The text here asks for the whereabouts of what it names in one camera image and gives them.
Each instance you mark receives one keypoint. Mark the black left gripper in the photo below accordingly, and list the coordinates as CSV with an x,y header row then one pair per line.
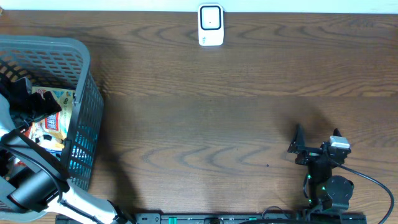
x,y
38,104

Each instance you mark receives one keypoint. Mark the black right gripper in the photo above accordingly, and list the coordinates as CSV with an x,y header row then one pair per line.
x,y
298,145

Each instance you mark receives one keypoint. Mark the yellow snack bag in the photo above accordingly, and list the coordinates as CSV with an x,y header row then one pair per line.
x,y
51,132

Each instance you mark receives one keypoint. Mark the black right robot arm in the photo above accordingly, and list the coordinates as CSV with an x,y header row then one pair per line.
x,y
326,192

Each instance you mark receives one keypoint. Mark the white barcode scanner box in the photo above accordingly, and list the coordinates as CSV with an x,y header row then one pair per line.
x,y
210,25

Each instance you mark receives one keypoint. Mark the grey plastic lattice basket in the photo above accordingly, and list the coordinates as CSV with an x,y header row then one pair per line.
x,y
61,63

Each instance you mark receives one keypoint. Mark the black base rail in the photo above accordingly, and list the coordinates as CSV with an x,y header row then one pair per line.
x,y
155,218

